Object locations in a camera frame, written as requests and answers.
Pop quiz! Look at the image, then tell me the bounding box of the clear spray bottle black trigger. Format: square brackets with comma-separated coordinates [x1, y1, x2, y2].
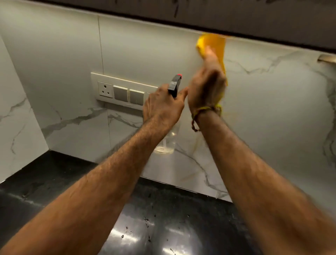
[153, 74, 183, 155]

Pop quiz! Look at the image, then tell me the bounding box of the person's right hand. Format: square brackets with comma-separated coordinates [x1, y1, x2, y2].
[187, 46, 228, 117]

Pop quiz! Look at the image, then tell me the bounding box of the black stone countertop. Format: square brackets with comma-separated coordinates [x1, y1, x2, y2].
[0, 150, 263, 255]

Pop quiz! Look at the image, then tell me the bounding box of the person's right forearm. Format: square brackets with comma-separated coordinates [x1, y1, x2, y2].
[195, 110, 336, 255]

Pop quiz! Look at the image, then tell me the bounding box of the person's left forearm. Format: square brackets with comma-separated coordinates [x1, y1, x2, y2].
[0, 117, 182, 255]

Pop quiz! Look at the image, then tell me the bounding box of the yellow thread wristband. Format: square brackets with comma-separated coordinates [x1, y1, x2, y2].
[191, 104, 223, 133]

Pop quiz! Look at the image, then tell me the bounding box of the yellow cleaning cloth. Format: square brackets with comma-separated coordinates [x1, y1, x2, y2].
[196, 33, 229, 106]

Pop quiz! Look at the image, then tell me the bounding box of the person's left hand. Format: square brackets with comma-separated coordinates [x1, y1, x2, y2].
[142, 84, 189, 130]

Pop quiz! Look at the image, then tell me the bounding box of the white wall switch panel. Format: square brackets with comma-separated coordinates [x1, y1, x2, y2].
[90, 72, 160, 111]

